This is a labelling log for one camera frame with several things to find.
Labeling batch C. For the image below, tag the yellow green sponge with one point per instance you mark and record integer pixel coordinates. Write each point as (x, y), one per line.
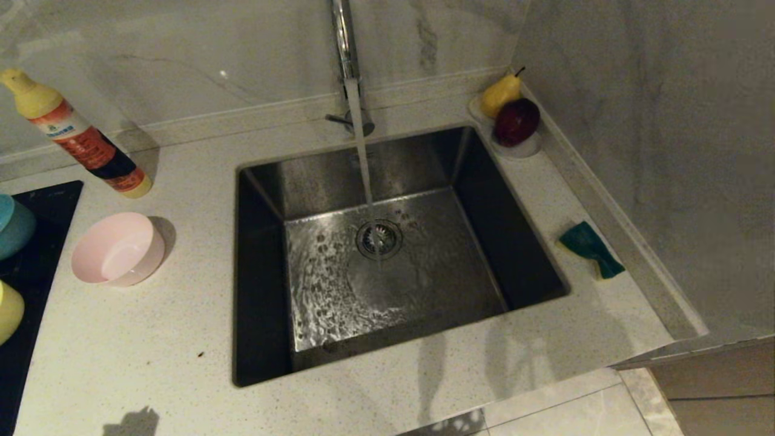
(587, 242)

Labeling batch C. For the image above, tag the pink plastic bowl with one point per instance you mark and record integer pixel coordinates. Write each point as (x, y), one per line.
(118, 251)

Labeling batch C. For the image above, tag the orange yellow detergent bottle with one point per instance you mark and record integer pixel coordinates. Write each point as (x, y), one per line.
(79, 139)

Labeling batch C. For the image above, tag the blue plastic bowl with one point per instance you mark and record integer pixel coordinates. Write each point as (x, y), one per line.
(13, 227)

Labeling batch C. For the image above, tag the yellow plastic bowl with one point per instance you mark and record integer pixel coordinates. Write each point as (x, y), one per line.
(9, 312)

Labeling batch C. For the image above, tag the stainless steel sink basin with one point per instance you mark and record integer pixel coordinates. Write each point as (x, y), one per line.
(424, 290)

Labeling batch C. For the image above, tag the round metal drain strainer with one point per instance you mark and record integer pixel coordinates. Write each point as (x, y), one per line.
(379, 239)

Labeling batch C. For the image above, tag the small white fruit dish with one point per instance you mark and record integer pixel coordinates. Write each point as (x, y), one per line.
(527, 150)

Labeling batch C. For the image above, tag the dark red apple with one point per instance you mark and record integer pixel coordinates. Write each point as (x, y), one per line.
(517, 121)

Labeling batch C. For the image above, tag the yellow pear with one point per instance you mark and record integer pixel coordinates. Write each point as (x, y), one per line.
(499, 94)

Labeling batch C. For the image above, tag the chrome faucet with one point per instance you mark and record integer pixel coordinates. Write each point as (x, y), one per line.
(346, 48)

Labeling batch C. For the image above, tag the black glass cooktop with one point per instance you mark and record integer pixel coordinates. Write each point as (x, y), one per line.
(36, 254)

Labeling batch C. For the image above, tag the light wooden cabinet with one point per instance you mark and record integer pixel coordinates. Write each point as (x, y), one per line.
(720, 387)

